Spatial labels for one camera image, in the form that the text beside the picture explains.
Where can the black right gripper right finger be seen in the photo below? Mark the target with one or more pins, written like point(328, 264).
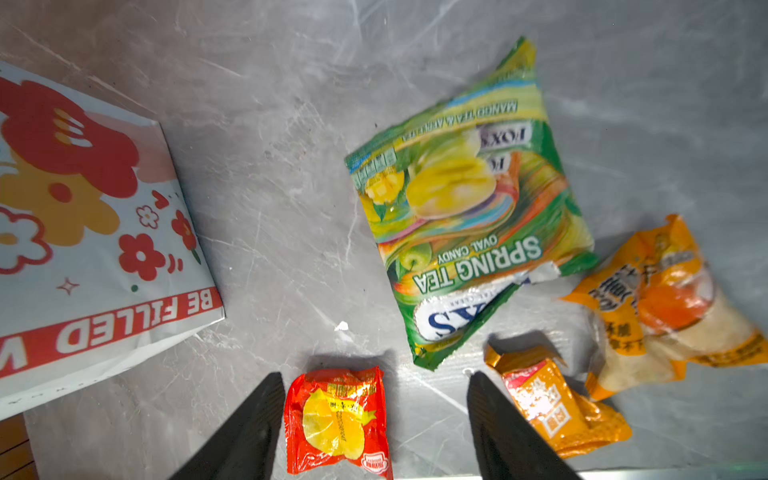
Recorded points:
point(506, 446)

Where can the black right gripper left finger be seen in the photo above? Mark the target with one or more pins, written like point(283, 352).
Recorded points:
point(244, 447)

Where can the orange snack packet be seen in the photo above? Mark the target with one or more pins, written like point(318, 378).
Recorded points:
point(570, 423)
point(659, 308)

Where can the red yellow snack packet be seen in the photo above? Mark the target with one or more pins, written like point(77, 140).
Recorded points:
point(337, 415)

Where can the white floral paper bag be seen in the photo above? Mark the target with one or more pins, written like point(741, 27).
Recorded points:
point(101, 267)

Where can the green lemon candy bag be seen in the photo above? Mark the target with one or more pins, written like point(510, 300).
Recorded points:
point(468, 201)

